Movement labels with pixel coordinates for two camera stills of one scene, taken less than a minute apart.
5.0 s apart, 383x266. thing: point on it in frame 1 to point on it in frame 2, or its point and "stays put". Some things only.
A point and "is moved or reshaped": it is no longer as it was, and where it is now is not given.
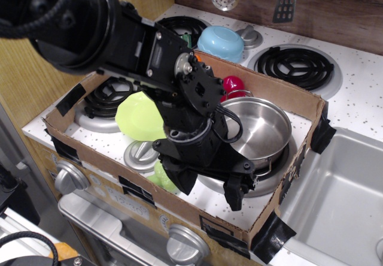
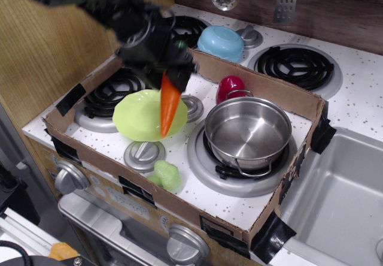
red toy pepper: x=234 y=87 stays put
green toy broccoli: x=161 y=177 stays put
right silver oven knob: x=185 y=246 stays put
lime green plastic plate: x=139 y=118 stays put
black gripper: x=198 y=136 to x=145 y=31
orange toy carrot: x=198 y=58 is moved or reshaped
